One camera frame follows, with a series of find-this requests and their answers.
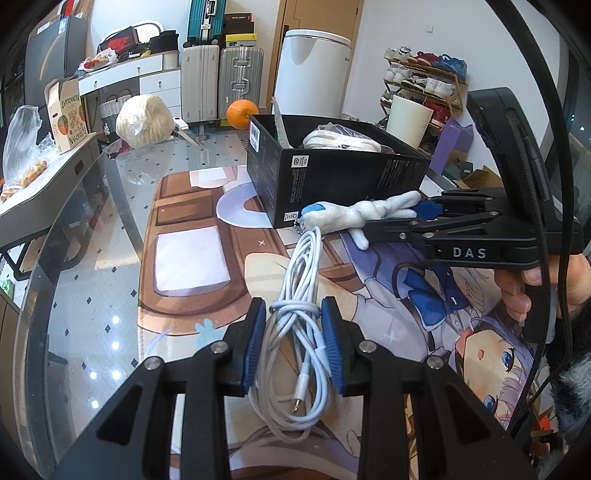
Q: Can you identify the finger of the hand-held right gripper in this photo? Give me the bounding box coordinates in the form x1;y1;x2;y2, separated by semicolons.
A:
360;211;504;246
414;187;506;219

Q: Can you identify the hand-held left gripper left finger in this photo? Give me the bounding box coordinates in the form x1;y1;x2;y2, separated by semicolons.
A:
51;298;269;480

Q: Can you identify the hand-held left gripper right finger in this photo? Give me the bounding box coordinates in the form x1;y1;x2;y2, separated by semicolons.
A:
321;295;539;480

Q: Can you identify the white and blue plush toy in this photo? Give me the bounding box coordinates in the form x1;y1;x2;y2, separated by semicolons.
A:
299;191;424;251

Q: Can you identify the white charging cable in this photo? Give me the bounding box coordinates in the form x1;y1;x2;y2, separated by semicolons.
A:
247;226;337;433

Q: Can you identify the black cardboard box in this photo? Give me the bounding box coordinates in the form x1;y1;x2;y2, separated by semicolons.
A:
246;114;433;230

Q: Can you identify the white fabric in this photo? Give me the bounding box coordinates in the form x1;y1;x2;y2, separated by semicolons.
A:
302;122;385;153

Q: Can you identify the person's right forearm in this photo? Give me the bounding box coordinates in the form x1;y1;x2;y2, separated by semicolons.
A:
547;307;591;464

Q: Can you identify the person's right hand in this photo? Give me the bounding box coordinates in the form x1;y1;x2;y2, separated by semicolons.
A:
493;253;591;320

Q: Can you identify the open brown cardboard box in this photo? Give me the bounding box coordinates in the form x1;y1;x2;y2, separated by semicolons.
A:
455;165;505;191

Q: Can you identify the dark green box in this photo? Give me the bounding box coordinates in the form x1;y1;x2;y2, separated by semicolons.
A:
442;159;477;182

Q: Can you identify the purple paper bag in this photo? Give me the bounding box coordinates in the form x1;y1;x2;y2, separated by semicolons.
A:
427;117;474;174

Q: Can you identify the cream waste bin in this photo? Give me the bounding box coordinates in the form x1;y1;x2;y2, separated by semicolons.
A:
385;95;435;149

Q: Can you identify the printed cartoon desk mat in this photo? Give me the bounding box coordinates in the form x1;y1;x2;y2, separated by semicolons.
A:
137;164;555;480

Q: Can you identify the wooden shoe rack with shoes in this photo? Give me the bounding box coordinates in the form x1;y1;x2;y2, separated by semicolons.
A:
380;45;468;131

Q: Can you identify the white cylindrical appliance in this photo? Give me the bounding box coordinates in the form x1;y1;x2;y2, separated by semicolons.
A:
274;28;353;119

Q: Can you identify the orange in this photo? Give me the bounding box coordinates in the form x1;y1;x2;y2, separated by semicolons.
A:
226;99;260;129

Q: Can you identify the silver suitcase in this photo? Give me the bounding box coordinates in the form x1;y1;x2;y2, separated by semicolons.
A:
218;46;264;119

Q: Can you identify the wrapped napa cabbage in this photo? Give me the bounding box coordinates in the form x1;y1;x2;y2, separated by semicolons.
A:
115;93;174;149

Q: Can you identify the grey side cabinet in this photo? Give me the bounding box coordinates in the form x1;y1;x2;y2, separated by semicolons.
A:
0;131;110;283

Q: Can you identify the white suitcase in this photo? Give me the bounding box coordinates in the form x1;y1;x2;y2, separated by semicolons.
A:
180;44;221;123

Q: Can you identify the stack of black boxes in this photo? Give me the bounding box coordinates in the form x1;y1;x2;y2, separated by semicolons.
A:
223;13;256;48

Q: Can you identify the woven basket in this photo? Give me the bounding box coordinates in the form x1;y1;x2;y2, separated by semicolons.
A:
99;95;128;121

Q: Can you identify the white desk with drawers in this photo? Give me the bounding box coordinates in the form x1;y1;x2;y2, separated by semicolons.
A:
77;51;184;131

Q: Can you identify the printed fruit carton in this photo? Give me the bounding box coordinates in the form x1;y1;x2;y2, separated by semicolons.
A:
43;78;89;154

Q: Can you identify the teal suitcase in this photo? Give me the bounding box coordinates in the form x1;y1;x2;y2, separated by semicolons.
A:
187;0;221;45

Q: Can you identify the clear plastic bag of bread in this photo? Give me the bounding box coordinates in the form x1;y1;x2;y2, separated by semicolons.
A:
0;105;54;200

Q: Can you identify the black bag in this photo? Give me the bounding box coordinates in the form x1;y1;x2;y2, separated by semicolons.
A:
147;30;179;55

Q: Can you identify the bag of food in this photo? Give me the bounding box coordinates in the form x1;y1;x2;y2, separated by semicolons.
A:
78;48;119;71

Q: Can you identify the red and black shoe box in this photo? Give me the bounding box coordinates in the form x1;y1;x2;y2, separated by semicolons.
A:
96;28;140;59

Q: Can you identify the white chair back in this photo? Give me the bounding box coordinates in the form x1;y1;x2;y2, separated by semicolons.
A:
99;19;163;38

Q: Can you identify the grey refrigerator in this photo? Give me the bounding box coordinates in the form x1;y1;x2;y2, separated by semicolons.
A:
25;16;89;89

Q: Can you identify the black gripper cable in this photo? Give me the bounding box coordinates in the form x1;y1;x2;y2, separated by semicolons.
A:
485;0;591;437

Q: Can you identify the white handled knife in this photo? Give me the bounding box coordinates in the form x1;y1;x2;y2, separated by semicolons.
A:
172;117;206;147

